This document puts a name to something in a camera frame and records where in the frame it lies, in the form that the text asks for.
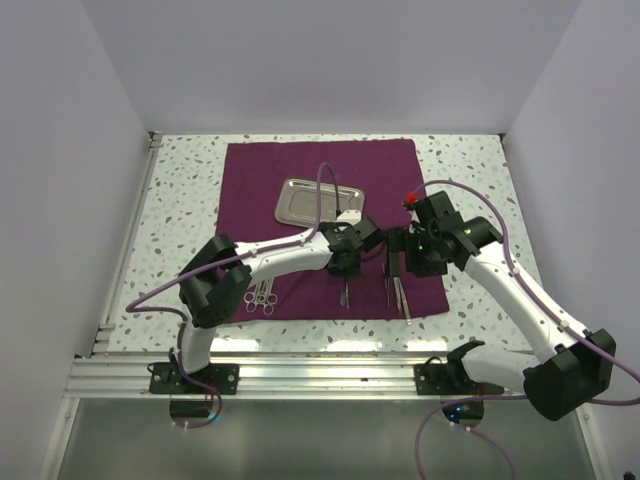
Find aluminium left side rail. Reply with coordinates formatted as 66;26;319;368
88;131;164;357

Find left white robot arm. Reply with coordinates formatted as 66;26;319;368
172;223;364;393

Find surgical scissors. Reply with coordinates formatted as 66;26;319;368
243;281;265;305

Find aluminium front rail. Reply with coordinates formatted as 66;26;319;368
64;352;587;399

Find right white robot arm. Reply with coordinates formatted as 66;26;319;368
385;214;616;421

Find ring handled clamp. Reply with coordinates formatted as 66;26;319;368
260;278;278;306

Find surgical forceps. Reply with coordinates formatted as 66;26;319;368
244;279;278;316

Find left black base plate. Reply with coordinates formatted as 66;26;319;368
147;362;240;395

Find steel tweezers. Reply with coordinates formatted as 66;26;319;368
401;282;413;326
392;277;404;316
383;274;391;308

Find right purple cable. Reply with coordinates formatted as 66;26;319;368
403;178;640;480

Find purple cloth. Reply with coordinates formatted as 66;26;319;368
216;139;423;321

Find purple cable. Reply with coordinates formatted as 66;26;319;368
124;161;351;434
403;178;640;480

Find steel instrument tray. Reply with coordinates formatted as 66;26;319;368
274;178;365;228

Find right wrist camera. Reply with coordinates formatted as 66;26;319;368
403;191;464;236

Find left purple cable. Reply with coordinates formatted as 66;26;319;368
124;161;351;434

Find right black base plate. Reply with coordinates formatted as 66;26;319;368
413;357;504;396

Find aluminium rail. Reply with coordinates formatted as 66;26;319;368
88;131;164;357
64;352;587;399

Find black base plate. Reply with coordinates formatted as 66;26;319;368
413;357;504;396
147;362;240;395

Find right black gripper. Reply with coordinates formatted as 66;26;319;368
384;226;447;279

